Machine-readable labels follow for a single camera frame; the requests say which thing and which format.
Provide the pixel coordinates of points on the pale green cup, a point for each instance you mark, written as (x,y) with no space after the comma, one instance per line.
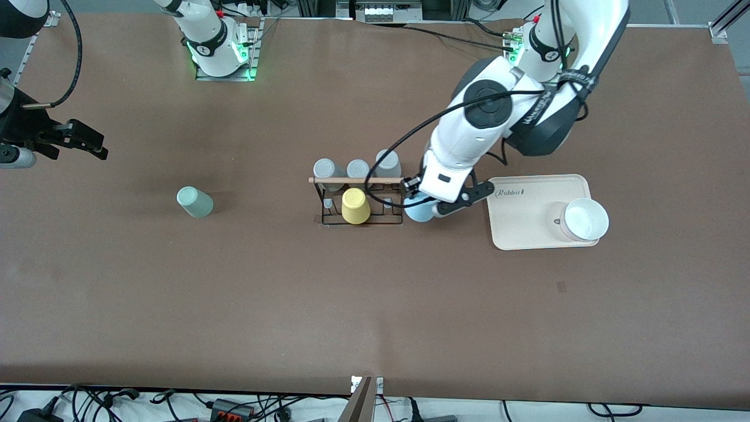
(195,203)

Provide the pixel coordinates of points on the yellow cup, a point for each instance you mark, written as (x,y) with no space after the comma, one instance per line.
(355,206)

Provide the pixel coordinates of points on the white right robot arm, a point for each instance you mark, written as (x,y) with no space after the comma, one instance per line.
(208,29)

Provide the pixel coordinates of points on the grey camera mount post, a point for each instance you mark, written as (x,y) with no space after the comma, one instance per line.
(358,404)

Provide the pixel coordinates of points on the white bowl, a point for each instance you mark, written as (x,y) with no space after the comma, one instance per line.
(586,220)

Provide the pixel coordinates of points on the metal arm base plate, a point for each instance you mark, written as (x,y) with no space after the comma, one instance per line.
(511,44)
(228,78)

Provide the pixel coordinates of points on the black power adapter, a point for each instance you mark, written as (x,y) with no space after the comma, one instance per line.
(41,416)

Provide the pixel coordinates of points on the black plug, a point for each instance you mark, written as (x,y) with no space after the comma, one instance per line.
(413,411)

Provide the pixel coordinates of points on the grey electrical box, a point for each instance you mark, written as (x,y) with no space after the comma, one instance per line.
(387,12)

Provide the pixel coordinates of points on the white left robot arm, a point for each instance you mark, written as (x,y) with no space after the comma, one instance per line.
(469,135)

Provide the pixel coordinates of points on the aluminium frame profile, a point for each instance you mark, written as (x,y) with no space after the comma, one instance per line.
(718,32)
(51,19)

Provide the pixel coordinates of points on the orange black connector block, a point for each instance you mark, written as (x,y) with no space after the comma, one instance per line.
(231,409)

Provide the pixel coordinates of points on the beige tray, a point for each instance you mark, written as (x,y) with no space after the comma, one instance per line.
(527,228)

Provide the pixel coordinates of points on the grey cup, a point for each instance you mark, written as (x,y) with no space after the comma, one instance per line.
(328,170)
(389,165)
(357,169)

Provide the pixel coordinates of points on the pale blue cup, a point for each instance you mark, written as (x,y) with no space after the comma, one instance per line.
(419,213)

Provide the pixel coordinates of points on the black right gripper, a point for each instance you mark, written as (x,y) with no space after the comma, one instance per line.
(23,129)

